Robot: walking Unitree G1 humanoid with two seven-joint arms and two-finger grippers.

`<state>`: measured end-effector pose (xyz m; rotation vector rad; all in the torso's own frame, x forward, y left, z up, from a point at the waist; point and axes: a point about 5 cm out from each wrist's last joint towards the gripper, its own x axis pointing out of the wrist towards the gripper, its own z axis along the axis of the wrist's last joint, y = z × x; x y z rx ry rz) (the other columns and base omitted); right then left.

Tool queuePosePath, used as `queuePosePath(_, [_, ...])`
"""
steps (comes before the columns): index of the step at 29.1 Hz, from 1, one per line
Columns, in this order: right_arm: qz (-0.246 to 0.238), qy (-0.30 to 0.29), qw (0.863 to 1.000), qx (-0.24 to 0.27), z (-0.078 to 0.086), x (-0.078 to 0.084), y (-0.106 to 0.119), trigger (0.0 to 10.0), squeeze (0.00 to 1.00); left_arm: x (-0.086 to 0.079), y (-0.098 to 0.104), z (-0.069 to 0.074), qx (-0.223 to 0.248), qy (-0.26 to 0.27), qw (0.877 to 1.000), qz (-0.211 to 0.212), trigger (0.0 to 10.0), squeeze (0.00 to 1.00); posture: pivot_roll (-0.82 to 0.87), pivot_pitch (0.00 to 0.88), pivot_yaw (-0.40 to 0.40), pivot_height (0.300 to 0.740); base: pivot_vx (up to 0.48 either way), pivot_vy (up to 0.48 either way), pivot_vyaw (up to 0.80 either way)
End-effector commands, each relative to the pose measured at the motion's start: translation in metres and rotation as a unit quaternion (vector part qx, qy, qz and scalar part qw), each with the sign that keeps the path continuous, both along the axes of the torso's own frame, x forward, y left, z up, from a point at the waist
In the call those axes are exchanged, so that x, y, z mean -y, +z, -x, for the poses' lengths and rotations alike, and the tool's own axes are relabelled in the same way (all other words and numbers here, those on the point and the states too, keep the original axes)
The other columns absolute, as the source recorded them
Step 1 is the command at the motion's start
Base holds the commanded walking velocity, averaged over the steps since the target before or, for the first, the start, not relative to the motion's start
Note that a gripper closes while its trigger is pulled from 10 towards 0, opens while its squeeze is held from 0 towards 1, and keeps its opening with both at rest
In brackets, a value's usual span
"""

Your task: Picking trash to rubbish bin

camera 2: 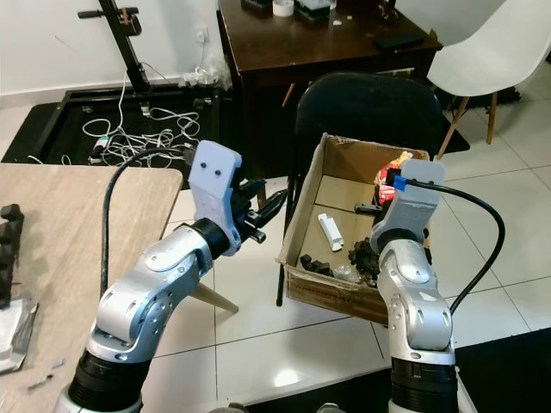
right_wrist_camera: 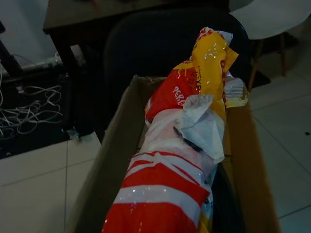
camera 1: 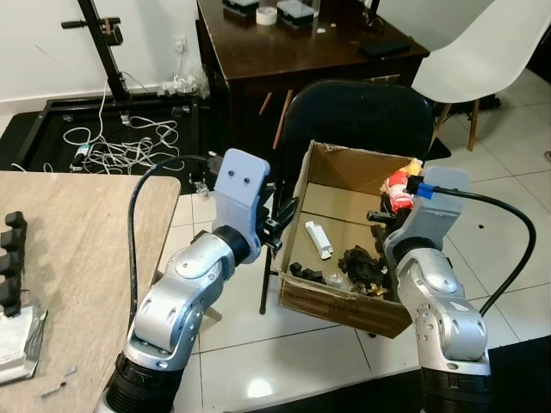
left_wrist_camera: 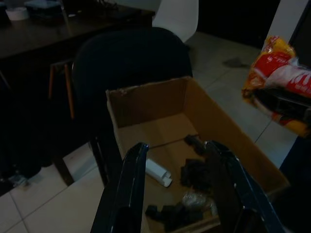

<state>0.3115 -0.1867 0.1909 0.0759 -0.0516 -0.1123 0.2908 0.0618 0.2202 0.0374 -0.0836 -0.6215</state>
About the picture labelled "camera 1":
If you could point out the clear plastic wrapper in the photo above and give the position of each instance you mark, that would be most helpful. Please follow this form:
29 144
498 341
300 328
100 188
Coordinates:
337 280

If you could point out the small black trash piece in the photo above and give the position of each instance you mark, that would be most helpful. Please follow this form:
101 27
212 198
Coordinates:
303 273

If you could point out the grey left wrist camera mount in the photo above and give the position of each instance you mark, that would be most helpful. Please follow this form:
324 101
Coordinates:
238 185

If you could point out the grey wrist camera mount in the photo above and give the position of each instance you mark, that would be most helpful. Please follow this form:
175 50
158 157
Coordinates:
430 211
238 185

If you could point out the black stand base platform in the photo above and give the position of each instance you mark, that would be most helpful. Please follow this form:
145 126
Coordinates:
39 142

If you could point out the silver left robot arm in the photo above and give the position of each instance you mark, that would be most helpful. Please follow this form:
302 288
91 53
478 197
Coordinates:
176 305

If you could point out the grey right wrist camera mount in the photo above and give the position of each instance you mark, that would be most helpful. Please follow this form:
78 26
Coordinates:
430 211

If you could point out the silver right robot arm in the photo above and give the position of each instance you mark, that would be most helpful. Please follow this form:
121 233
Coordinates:
443 318

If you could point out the crumpled black trash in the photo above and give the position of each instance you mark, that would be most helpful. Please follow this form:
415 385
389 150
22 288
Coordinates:
360 267

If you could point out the red snack wrapper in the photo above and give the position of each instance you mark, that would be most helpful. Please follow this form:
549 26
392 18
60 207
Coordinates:
399 189

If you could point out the black metal stand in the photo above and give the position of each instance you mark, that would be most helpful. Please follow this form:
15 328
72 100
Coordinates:
102 47

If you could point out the black chair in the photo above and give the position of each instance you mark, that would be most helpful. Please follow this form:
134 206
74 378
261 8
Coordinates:
362 116

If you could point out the black box with clear lid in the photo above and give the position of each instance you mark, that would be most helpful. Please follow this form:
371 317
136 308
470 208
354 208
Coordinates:
296 12

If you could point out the small black box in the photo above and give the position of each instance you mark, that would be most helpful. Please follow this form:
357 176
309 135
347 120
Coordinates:
238 9

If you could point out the white power strip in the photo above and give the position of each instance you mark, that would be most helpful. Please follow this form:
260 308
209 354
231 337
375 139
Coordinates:
182 86

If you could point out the flat black phone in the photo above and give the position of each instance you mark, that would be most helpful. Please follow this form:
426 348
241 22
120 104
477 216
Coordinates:
385 48

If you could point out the light wooden leg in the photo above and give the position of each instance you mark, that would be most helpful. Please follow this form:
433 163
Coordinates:
212 315

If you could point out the small grey scraps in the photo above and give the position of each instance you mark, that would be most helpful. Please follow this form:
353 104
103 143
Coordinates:
53 387

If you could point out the black floor mat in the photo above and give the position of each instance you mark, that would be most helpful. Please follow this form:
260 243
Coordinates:
525 379

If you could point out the black ridged block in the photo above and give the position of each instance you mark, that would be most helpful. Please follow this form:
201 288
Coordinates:
12 262

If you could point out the silver foil tray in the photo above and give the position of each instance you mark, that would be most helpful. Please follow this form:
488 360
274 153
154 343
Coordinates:
19 344

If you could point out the dark wooden desk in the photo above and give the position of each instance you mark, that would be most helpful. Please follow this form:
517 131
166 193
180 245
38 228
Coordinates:
284 60

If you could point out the brown cardboard box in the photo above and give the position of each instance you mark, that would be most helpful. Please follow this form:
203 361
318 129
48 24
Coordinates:
344 202

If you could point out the white plastic chair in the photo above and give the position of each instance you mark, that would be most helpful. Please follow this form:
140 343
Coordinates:
482 60

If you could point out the white tape roll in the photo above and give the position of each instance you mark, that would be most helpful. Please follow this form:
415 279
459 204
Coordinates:
266 15

